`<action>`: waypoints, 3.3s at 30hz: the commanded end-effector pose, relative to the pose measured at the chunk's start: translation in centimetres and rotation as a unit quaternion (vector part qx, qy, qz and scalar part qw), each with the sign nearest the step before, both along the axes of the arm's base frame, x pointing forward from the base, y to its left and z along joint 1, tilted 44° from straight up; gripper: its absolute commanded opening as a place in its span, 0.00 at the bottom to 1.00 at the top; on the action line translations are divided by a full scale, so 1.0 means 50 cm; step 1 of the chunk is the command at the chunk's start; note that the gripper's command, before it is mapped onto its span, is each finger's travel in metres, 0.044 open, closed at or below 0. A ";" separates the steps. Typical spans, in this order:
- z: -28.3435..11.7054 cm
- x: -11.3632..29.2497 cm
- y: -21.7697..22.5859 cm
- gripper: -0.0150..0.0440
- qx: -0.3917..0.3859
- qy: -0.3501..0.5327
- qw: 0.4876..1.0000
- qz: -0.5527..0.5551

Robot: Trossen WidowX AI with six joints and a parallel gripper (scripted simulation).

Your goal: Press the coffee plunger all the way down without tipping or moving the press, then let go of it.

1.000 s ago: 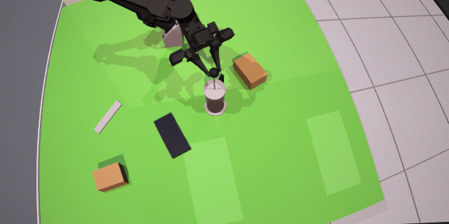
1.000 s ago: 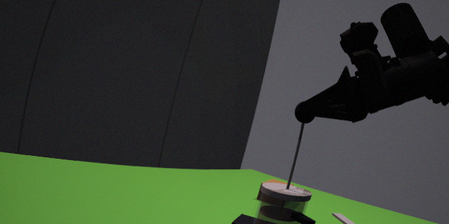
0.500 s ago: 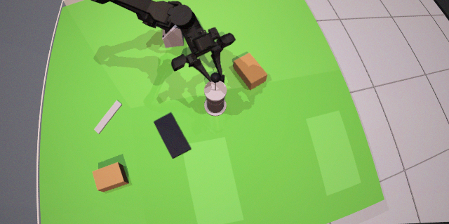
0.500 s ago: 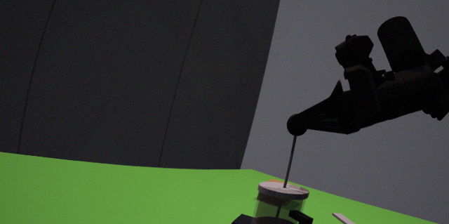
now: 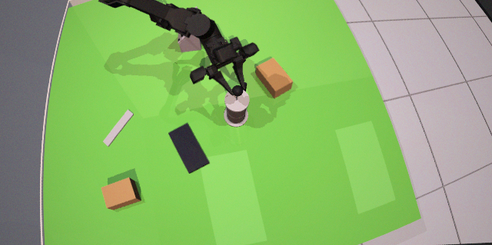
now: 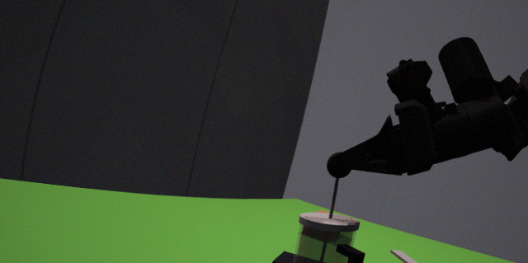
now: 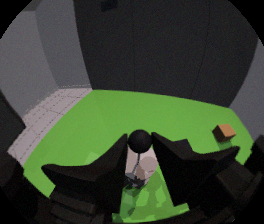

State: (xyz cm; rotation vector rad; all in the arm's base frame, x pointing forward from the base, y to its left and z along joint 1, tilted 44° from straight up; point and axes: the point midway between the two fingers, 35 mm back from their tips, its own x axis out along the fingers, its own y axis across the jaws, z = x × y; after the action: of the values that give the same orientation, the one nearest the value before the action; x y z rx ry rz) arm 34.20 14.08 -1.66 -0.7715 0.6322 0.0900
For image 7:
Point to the french press coffee maker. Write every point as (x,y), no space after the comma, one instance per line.
(141,160)

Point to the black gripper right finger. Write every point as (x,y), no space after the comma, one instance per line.
(185,170)

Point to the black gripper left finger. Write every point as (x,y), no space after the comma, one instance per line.
(104,178)

